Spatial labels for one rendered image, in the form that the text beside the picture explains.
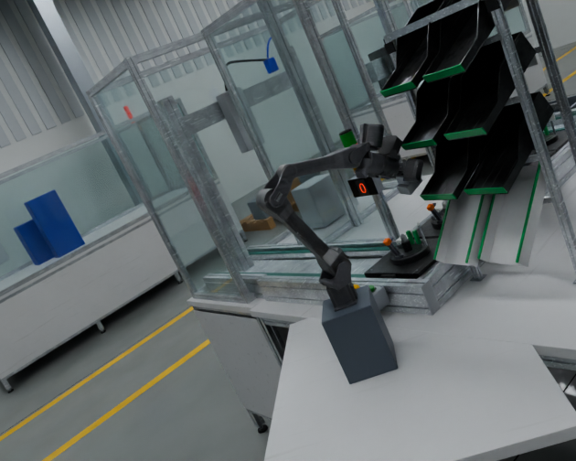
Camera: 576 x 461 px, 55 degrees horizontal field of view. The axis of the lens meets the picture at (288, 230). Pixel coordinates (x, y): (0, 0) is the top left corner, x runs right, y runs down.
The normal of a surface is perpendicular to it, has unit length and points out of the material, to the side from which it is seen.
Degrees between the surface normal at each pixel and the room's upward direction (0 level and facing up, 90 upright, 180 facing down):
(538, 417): 0
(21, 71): 90
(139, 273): 90
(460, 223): 45
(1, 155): 90
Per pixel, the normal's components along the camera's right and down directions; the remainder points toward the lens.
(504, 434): -0.40, -0.88
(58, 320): 0.58, -0.04
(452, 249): -0.84, -0.29
